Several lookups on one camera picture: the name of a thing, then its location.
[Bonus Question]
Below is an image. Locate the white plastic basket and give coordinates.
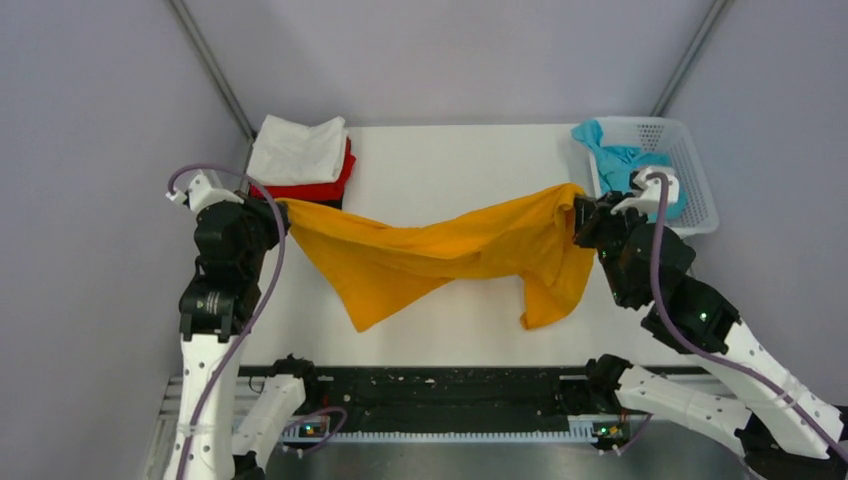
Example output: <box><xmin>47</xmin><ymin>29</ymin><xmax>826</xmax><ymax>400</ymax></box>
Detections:
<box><xmin>586</xmin><ymin>116</ymin><xmax>720</xmax><ymax>240</ymax></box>

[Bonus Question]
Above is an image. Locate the blue t-shirt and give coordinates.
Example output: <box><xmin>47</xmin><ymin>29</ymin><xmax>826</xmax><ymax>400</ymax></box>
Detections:
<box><xmin>571</xmin><ymin>117</ymin><xmax>684</xmax><ymax>197</ymax></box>

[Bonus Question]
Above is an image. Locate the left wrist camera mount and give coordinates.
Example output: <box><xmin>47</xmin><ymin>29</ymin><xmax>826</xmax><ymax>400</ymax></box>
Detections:
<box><xmin>166</xmin><ymin>170</ymin><xmax>244</xmax><ymax>214</ymax></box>

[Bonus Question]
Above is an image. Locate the white folded t-shirt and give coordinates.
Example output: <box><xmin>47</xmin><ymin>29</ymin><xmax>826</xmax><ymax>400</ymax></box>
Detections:
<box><xmin>247</xmin><ymin>115</ymin><xmax>347</xmax><ymax>186</ymax></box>

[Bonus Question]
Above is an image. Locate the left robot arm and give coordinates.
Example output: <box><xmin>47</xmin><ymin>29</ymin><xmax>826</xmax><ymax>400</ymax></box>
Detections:
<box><xmin>164</xmin><ymin>198</ymin><xmax>321</xmax><ymax>479</ymax></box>

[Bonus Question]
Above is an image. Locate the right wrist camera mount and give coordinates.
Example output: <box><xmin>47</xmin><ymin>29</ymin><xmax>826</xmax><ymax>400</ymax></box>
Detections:
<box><xmin>611</xmin><ymin>166</ymin><xmax>681</xmax><ymax>215</ymax></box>

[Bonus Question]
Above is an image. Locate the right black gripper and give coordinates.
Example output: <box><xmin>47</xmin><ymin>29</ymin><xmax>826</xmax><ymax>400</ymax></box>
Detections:
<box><xmin>569</xmin><ymin>189</ymin><xmax>649</xmax><ymax>306</ymax></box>

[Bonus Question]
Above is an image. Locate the red folded t-shirt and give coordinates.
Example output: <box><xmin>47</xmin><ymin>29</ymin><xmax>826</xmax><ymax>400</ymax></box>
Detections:
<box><xmin>247</xmin><ymin>137</ymin><xmax>356</xmax><ymax>202</ymax></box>

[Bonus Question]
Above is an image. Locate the aluminium frame rail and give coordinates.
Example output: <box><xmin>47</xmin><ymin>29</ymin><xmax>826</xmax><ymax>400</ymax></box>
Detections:
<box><xmin>158</xmin><ymin>360</ymin><xmax>771</xmax><ymax>479</ymax></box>

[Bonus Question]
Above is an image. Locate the yellow t-shirt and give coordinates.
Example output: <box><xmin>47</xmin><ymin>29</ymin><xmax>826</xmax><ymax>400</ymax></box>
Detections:
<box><xmin>283</xmin><ymin>183</ymin><xmax>594</xmax><ymax>332</ymax></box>

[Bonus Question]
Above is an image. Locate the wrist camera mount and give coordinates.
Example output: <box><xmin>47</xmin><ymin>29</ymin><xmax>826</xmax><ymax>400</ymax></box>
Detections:
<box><xmin>611</xmin><ymin>166</ymin><xmax>681</xmax><ymax>215</ymax></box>
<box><xmin>166</xmin><ymin>170</ymin><xmax>244</xmax><ymax>214</ymax></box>

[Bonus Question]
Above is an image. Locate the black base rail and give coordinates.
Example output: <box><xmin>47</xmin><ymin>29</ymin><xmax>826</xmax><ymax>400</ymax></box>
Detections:
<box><xmin>238</xmin><ymin>366</ymin><xmax>654</xmax><ymax>439</ymax></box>

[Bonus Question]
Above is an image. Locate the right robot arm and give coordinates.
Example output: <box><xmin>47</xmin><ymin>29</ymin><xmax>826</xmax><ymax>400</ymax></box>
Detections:
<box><xmin>573</xmin><ymin>192</ymin><xmax>847</xmax><ymax>479</ymax></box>

